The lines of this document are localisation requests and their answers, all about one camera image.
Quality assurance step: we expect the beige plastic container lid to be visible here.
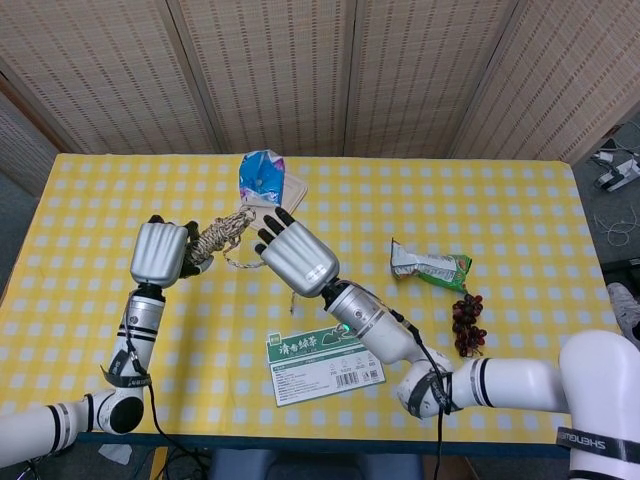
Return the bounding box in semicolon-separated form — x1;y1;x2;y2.
238;172;309;222

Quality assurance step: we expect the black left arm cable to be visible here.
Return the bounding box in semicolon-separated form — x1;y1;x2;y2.
122;294;214;459

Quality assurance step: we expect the grey white shoe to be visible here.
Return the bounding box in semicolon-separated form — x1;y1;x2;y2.
606;282;640;345

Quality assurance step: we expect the white black floor device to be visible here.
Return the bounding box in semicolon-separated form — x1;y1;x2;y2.
592;147;640;193

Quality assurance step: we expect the dark purple grape bunch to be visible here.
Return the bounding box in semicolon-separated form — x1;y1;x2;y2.
451;293;488;359

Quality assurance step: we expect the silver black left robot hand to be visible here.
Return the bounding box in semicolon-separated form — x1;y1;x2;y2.
129;213;212;289

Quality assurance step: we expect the yellow white checkered tablecloth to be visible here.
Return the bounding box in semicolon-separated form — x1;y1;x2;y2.
0;153;614;444

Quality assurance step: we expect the white floor cable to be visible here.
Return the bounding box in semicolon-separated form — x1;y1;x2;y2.
594;213;640;247

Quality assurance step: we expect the beige black braided rope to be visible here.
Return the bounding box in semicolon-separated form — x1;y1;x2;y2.
189;209;299;317

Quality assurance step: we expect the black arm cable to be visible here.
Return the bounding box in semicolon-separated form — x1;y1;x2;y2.
384;304;454;480
122;294;214;459

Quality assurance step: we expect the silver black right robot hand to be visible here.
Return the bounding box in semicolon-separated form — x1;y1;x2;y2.
253;207;342;298

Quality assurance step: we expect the white paper scrap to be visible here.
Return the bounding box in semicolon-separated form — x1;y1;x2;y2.
97;442;134;465

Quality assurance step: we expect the blue chair seat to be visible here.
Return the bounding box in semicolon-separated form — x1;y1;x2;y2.
209;447;426;480

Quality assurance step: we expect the green snack bag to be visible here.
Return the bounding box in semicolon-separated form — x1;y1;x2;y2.
389;238;474;294

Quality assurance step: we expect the crumpled blue tissue pack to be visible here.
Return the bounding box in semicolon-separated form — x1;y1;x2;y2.
237;149;287;206

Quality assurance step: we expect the woven bamboo folding screen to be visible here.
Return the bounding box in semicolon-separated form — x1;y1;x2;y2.
0;0;640;197

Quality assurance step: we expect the green tea label card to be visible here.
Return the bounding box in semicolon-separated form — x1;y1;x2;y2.
264;323;388;409

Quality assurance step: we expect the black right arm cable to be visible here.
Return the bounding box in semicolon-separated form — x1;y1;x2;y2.
384;304;454;480

